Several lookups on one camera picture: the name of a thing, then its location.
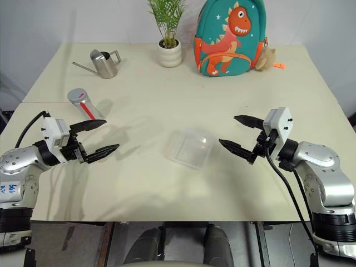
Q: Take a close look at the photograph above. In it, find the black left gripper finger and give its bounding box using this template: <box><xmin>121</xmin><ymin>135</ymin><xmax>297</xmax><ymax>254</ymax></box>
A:
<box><xmin>85</xmin><ymin>144</ymin><xmax>120</xmax><ymax>164</ymax></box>
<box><xmin>69</xmin><ymin>119</ymin><xmax>107</xmax><ymax>134</ymax></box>

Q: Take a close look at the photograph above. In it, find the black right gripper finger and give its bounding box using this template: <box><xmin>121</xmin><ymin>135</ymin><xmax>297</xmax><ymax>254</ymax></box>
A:
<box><xmin>233</xmin><ymin>115</ymin><xmax>265</xmax><ymax>131</ymax></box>
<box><xmin>218</xmin><ymin>139</ymin><xmax>256</xmax><ymax>163</ymax></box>

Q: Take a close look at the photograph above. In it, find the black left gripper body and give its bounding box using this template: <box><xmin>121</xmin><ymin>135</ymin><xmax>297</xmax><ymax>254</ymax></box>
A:
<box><xmin>58</xmin><ymin>131</ymin><xmax>90</xmax><ymax>164</ymax></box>

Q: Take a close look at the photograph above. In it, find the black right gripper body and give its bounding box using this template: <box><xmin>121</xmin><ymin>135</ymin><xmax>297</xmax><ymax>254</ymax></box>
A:
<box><xmin>248</xmin><ymin>129</ymin><xmax>278</xmax><ymax>167</ymax></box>

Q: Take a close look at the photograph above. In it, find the silver red cylinder tool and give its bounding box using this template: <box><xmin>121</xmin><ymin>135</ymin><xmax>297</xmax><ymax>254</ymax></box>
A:
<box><xmin>67</xmin><ymin>88</ymin><xmax>104</xmax><ymax>121</ymax></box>

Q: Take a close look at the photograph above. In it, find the clear plastic container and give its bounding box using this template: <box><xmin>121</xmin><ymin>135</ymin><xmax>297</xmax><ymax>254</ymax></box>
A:
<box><xmin>166</xmin><ymin>127</ymin><xmax>215</xmax><ymax>170</ymax></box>

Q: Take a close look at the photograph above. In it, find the silver metal watering can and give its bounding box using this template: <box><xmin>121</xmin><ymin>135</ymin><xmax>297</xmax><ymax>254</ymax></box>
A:
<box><xmin>71</xmin><ymin>49</ymin><xmax>123</xmax><ymax>80</ymax></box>

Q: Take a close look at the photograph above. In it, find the teal dinosaur backpack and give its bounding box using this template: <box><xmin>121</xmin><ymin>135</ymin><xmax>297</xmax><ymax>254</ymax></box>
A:
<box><xmin>193</xmin><ymin>0</ymin><xmax>268</xmax><ymax>77</ymax></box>

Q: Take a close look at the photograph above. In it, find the green plant in white pot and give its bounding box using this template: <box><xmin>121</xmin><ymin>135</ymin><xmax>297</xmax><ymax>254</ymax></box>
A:
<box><xmin>146</xmin><ymin>0</ymin><xmax>187</xmax><ymax>68</ymax></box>

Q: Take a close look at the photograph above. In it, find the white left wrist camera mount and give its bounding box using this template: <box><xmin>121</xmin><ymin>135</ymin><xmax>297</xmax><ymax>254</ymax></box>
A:
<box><xmin>41</xmin><ymin>117</ymin><xmax>70</xmax><ymax>151</ymax></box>

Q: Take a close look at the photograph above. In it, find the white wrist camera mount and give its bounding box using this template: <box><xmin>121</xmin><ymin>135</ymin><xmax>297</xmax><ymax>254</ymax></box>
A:
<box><xmin>41</xmin><ymin>117</ymin><xmax>70</xmax><ymax>151</ymax></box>
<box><xmin>263</xmin><ymin>106</ymin><xmax>294</xmax><ymax>152</ymax></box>

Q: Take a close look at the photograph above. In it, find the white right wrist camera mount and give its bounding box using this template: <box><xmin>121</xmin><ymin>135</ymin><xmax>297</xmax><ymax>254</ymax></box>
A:
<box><xmin>263</xmin><ymin>106</ymin><xmax>294</xmax><ymax>152</ymax></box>

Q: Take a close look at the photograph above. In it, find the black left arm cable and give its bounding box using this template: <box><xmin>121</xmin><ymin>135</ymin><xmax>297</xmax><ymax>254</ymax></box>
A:
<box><xmin>14</xmin><ymin>110</ymin><xmax>51</xmax><ymax>149</ymax></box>

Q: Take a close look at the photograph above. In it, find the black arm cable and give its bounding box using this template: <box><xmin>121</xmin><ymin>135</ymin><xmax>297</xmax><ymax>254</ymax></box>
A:
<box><xmin>265</xmin><ymin>135</ymin><xmax>319</xmax><ymax>262</ymax></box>
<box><xmin>14</xmin><ymin>110</ymin><xmax>51</xmax><ymax>149</ymax></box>

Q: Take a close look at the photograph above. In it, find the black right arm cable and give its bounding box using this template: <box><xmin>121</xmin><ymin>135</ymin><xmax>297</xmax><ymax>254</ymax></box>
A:
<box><xmin>265</xmin><ymin>135</ymin><xmax>319</xmax><ymax>262</ymax></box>

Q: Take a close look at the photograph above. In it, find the beige plush keychain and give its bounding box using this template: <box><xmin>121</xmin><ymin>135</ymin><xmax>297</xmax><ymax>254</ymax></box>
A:
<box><xmin>255</xmin><ymin>47</ymin><xmax>277</xmax><ymax>71</ymax></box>

